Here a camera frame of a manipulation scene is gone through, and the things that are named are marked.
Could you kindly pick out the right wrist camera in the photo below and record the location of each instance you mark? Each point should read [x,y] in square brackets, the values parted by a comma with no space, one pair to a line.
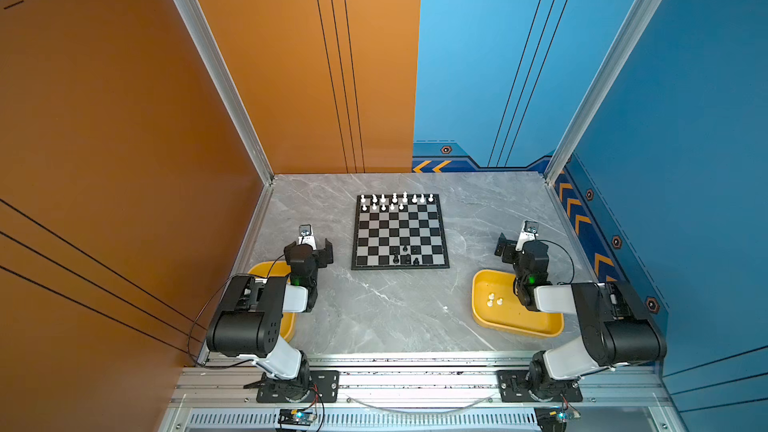
[529,231]

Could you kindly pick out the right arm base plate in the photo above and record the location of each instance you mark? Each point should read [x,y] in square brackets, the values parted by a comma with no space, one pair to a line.
[517,386]

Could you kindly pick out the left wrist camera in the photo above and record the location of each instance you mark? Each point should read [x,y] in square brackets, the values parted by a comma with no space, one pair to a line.
[306,236]

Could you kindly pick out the aluminium corner post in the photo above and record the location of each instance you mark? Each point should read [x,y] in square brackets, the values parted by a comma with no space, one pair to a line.
[631,30]
[203,38]

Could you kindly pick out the black white chessboard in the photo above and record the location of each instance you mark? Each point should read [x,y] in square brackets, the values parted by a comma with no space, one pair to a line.
[384,223]

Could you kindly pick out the aluminium front frame rail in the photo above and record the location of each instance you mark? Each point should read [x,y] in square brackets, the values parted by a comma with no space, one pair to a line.
[455,391]

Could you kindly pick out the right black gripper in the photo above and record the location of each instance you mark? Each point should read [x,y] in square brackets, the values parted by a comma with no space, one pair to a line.
[503,246]

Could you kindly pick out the yellow tray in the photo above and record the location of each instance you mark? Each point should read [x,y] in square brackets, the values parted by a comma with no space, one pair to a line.
[266,273]
[511,316]

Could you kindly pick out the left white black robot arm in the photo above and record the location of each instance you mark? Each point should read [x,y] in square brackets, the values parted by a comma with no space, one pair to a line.
[246,324]

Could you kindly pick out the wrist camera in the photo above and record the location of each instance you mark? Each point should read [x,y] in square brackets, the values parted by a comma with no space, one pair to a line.
[529,231]
[306,236]

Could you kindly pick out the right green circuit board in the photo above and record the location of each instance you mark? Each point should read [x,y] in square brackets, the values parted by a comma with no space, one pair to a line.
[554,419]

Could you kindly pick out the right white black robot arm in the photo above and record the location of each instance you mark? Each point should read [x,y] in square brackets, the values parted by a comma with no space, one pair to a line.
[616,329]

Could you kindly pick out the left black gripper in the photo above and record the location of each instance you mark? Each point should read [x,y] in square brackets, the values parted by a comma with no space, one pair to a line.
[324,252]

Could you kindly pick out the right aluminium corner post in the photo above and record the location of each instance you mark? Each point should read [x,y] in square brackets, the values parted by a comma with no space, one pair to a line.
[631,30]

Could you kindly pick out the left green circuit board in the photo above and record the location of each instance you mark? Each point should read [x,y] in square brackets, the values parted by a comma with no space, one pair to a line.
[297,419]

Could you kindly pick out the left aluminium corner post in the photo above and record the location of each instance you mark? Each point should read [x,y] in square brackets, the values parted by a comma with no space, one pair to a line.
[203,38]

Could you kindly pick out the green circuit board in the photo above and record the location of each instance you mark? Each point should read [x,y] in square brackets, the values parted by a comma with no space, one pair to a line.
[297,419]
[554,419]

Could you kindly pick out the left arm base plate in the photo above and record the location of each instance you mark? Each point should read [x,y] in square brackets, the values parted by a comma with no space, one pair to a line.
[301,390]

